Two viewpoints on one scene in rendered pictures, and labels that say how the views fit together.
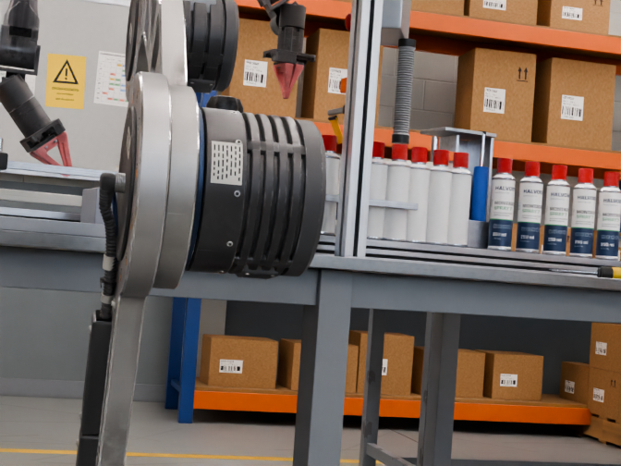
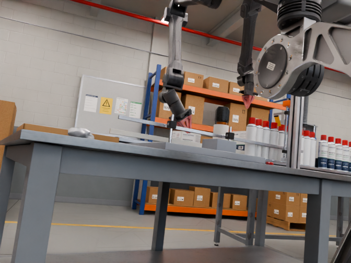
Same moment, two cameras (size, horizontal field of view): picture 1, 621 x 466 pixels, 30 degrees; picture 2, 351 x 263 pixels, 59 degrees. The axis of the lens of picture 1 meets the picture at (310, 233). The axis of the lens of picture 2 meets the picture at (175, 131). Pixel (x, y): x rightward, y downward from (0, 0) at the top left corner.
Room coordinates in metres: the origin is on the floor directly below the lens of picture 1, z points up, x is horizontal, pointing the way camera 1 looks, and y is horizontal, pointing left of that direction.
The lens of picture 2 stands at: (0.79, 0.64, 0.79)
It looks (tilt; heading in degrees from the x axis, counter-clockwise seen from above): 7 degrees up; 355
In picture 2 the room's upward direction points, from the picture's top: 6 degrees clockwise
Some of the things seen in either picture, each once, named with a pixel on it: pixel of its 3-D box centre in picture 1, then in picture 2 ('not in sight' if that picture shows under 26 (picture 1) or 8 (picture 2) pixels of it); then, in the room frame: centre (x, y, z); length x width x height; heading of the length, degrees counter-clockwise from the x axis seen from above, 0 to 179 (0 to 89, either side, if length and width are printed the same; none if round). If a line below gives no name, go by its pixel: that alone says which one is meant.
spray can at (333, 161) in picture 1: (325, 185); (272, 141); (2.37, -0.02, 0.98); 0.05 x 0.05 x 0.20
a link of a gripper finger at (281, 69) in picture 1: (292, 78); (249, 101); (2.55, 0.06, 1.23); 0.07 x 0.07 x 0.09; 26
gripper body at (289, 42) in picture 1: (289, 44); (248, 88); (2.54, 0.07, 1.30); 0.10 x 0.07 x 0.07; 116
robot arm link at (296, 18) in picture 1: (291, 18); (249, 79); (2.54, 0.08, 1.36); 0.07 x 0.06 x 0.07; 15
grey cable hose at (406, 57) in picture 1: (404, 91); (304, 107); (2.33, -0.17, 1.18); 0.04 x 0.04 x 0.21
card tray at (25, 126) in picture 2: not in sight; (65, 138); (1.93, 0.92, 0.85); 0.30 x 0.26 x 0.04; 115
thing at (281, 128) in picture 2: not in sight; (280, 143); (2.40, -0.08, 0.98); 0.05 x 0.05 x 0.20
